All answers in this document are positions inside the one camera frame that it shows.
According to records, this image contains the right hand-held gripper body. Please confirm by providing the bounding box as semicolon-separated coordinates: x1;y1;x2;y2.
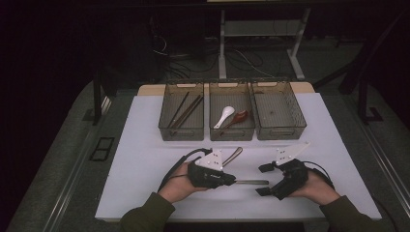
273;140;311;201

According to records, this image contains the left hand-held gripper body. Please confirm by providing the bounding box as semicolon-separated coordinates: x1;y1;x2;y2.
188;148;237;189

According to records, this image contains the metal knife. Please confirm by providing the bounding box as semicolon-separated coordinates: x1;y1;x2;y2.
234;179;270;186

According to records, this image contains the metal fork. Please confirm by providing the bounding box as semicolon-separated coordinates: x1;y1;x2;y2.
221;146;244;168

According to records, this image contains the grey transparent plastic basket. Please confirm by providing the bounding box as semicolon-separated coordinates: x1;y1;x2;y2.
158;81;206;142
208;80;256;142
250;80;308;141

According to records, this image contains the brown wooden spoon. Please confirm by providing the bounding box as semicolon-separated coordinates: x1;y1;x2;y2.
220;109;249;131

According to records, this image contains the white ceramic spoon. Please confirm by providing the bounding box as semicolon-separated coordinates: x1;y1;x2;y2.
213;105;236;130

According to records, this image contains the brown chopstick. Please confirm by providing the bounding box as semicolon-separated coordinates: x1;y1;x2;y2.
175;96;205;129
171;95;202;129

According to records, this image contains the black chopstick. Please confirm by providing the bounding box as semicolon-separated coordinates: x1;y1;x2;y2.
167;91;190;128

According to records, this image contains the person's right hand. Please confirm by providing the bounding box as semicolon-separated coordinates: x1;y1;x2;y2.
288;169;341;206

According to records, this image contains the person's left hand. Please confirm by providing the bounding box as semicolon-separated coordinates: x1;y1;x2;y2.
158;161;207;204

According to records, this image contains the black metal stand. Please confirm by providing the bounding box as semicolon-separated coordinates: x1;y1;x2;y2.
81;69;112;127
356;78;385;125

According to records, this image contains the white metal stand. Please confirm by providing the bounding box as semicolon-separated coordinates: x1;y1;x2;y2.
218;8;312;81

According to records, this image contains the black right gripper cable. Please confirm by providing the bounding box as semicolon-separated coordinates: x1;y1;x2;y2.
303;159;336;190

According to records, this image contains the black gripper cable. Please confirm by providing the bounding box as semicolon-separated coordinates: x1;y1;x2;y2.
157;147;214;193
303;159;336;190

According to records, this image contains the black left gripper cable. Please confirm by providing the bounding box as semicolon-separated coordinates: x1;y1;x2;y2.
157;147;214;193

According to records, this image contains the grey metal rail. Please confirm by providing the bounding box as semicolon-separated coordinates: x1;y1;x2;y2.
42;96;112;232
342;96;410;211

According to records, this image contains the white floor cable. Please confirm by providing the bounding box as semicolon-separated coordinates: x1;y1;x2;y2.
233;47;277;79

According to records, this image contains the black floor cable bundle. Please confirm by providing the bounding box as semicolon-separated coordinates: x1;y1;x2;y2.
149;15;226;80

